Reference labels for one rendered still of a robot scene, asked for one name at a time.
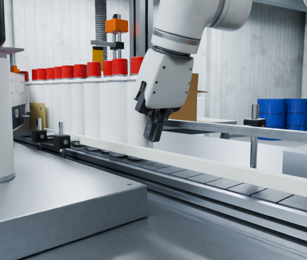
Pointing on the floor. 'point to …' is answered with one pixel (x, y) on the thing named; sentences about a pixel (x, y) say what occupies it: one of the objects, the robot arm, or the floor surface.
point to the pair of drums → (285, 114)
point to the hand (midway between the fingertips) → (153, 130)
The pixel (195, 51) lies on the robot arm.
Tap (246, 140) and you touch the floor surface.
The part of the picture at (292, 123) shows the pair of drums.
